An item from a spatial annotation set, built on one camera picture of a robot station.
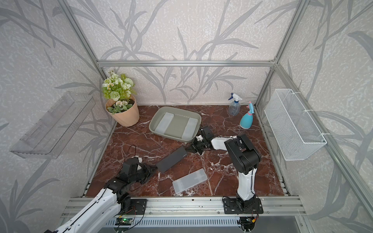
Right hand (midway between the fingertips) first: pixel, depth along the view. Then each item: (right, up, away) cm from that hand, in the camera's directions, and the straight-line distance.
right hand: (184, 148), depth 91 cm
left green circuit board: (-29, -32, -20) cm, 47 cm away
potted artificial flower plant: (-42, +29, +3) cm, 51 cm away
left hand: (-14, -10, -8) cm, 19 cm away
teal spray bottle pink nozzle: (+43, +18, +10) cm, 48 cm away
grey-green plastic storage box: (-9, +14, +18) cm, 24 cm away
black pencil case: (-6, -4, -3) cm, 8 cm away
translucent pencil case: (+3, +11, +13) cm, 17 cm away
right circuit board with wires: (+33, -33, -20) cm, 51 cm away
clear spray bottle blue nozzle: (+37, +27, +20) cm, 50 cm away
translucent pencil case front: (+4, -16, -10) cm, 19 cm away
